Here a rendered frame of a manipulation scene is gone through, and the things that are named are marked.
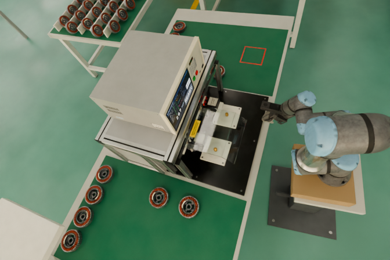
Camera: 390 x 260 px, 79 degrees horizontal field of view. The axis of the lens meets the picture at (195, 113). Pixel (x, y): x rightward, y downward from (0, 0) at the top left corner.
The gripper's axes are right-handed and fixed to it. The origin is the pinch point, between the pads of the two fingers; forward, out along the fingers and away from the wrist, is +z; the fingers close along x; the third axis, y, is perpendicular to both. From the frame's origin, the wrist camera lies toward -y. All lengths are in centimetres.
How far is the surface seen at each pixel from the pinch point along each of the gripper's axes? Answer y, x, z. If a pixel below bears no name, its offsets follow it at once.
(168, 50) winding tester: -64, -1, -17
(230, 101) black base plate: -16.3, 11.0, 18.1
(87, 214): -66, -83, 47
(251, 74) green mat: -9.1, 36.6, 15.8
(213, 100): -29.3, 0.6, 8.4
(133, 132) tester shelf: -62, -38, 6
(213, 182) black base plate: -10.3, -42.3, 15.5
